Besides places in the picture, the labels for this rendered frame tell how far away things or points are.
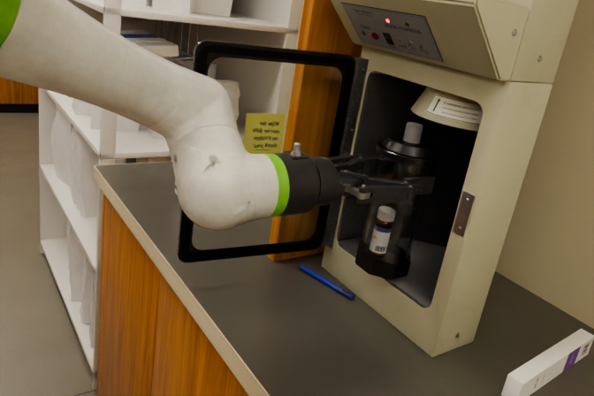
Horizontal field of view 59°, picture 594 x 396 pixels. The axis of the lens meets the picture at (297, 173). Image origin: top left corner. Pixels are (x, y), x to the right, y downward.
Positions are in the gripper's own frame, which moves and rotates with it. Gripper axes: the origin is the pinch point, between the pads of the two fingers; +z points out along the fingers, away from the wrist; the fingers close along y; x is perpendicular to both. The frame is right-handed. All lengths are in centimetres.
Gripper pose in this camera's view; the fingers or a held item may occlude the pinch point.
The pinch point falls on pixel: (401, 174)
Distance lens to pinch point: 92.4
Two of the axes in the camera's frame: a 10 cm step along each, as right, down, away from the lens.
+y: -5.4, -3.6, 7.6
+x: -1.6, 9.3, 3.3
